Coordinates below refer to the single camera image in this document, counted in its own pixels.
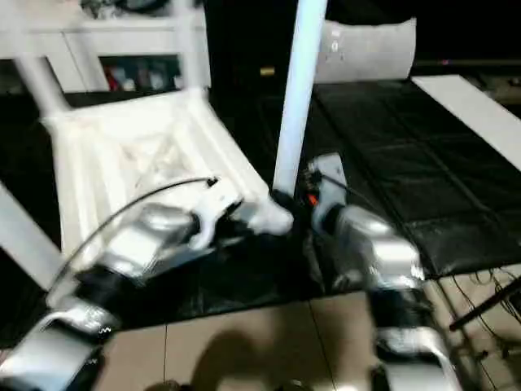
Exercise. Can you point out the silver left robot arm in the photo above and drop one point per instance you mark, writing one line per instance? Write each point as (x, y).
(138, 244)

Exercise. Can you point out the white plastic table top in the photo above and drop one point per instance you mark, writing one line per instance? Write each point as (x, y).
(122, 155)

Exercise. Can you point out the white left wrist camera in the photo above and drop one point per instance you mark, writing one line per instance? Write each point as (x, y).
(218, 204)

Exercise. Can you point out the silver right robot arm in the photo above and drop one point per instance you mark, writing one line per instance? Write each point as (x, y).
(374, 252)

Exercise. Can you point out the white flat sheet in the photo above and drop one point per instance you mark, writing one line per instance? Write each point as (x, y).
(476, 110)

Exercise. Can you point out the black tall cabinet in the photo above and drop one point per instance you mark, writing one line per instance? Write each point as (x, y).
(244, 41)

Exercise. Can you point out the grey carry case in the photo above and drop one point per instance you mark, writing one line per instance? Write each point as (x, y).
(122, 6)

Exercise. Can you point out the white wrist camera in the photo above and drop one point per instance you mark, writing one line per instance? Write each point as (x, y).
(218, 204)
(327, 175)

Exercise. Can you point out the white glass-door cabinet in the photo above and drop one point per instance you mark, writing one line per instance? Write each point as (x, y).
(98, 37)

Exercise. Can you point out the small yellow label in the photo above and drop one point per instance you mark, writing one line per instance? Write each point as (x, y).
(267, 72)

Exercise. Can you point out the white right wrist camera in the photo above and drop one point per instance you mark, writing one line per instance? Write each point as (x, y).
(327, 175)

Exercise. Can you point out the white plastic table leg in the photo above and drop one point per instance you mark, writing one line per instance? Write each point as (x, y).
(299, 98)
(37, 81)
(191, 49)
(20, 236)

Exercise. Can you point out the light grey cushion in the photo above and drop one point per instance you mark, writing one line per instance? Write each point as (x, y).
(366, 49)

